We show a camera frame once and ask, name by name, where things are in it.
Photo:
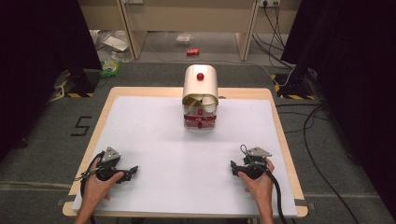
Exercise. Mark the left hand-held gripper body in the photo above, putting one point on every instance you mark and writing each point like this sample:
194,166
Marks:
109,155

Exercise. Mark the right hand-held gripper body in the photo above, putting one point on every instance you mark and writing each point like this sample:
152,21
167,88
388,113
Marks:
256,165

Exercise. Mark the pile of red packets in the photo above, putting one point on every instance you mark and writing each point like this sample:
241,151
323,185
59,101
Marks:
199,124

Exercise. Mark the bunch of red stick packets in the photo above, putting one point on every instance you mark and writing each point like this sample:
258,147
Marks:
191,118

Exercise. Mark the person's right hand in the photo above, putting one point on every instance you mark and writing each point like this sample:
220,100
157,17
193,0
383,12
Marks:
261,188

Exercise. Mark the person's left hand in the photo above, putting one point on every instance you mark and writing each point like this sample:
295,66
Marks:
95,188

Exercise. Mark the white table mat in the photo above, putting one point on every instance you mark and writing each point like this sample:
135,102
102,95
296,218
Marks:
162,155

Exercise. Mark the white paper cup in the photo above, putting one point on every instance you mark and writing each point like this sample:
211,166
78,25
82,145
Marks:
210,102

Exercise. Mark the clear drawer with red knob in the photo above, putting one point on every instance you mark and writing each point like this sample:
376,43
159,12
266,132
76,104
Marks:
194,112

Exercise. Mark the wooden table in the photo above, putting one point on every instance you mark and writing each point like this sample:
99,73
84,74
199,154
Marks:
140,91

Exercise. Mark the stand base with striped tape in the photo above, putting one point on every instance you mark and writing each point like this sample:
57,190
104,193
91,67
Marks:
79,85
292,87

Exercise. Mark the green plastic bag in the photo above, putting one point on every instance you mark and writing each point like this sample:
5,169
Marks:
109,67

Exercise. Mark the heap of white packaging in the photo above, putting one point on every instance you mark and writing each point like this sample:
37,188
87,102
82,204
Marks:
113,42

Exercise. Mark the black curtain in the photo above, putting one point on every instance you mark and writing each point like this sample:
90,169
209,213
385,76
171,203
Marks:
34,62
358,77

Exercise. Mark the red drink can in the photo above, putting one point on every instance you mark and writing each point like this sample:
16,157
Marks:
192,52

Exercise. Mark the clear plastic bag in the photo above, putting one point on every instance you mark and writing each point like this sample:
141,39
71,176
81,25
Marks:
184,39

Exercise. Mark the beige wooden desk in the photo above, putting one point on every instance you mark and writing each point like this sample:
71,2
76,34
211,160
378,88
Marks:
193,15

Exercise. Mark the white wall socket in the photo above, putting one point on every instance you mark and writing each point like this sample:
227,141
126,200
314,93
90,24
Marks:
269,2

